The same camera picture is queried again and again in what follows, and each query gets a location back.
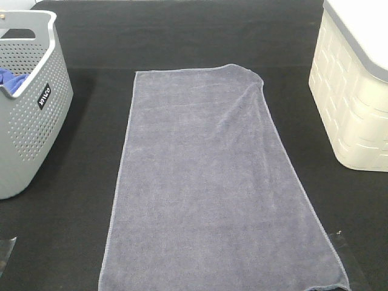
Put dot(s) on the grey microfibre towel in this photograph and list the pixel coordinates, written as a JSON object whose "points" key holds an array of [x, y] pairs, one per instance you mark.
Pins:
{"points": [[206, 196]]}

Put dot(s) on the grey perforated laundry basket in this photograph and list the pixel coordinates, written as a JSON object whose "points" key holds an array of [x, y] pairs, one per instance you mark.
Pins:
{"points": [[33, 114]]}

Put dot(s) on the black felt table mat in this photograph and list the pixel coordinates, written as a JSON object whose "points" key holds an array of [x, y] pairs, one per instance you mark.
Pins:
{"points": [[61, 219]]}

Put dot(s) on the cream plastic basket grey rim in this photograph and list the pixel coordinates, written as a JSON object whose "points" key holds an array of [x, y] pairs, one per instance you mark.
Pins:
{"points": [[348, 81]]}

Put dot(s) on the blue cloth in basket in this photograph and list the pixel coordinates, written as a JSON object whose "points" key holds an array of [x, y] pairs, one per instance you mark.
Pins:
{"points": [[10, 81]]}

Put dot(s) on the clear tape strip left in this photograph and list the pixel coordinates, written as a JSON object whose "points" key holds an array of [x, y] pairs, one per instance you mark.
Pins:
{"points": [[6, 247]]}

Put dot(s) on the clear tape strip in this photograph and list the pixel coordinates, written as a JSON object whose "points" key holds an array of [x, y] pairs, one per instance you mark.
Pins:
{"points": [[6, 247], [357, 279]]}

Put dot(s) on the clear tape strip right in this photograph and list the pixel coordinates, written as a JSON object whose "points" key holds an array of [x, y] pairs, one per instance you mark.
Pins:
{"points": [[357, 279]]}

